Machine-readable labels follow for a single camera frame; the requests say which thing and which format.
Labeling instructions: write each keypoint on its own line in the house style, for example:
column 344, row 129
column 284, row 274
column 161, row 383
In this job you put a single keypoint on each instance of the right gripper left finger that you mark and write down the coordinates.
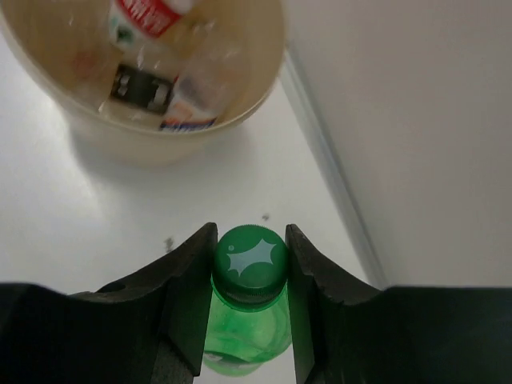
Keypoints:
column 148, row 327

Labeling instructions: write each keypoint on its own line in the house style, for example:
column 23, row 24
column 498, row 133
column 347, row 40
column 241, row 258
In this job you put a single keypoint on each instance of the small bottle black label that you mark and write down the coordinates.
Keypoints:
column 141, row 89

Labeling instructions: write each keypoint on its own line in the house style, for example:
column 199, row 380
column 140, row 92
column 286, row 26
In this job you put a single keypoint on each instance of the large red label bottle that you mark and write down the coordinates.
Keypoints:
column 131, row 19

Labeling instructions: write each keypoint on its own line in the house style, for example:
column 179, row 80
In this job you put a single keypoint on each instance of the green plastic bottle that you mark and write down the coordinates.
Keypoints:
column 249, row 319

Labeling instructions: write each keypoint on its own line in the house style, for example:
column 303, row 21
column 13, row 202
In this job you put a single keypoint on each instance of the beige round paper bin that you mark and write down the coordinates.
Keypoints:
column 65, row 47

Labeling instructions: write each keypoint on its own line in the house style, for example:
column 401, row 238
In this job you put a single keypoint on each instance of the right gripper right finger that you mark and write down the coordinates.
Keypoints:
column 346, row 331

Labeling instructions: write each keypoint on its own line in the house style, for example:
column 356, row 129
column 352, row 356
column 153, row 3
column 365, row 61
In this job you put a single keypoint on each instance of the clear bottle white blue label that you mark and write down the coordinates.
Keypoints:
column 198, row 99

